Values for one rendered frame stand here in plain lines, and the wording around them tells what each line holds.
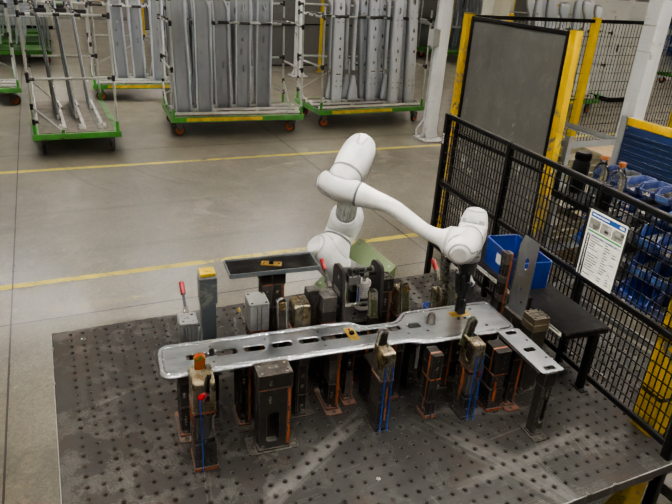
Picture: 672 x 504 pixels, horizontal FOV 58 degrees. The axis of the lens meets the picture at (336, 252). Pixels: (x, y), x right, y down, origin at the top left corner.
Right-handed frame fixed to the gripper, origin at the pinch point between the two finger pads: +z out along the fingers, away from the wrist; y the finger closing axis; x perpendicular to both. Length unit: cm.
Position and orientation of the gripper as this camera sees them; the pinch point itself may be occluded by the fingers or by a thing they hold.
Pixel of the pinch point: (460, 305)
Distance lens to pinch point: 251.9
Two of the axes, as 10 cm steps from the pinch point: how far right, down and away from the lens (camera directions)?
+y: 3.3, 4.2, -8.4
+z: -0.6, 9.0, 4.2
